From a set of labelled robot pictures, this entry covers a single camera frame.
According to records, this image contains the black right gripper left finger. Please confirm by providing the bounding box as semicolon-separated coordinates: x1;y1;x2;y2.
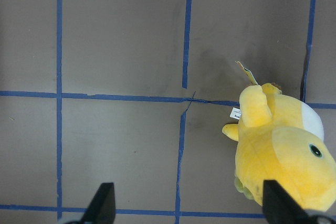
81;183;116;223

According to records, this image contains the yellow plush toy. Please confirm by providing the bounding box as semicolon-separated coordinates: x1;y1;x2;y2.
222;69;335;211

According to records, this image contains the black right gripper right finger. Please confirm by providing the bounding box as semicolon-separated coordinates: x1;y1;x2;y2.
262;180;310;224

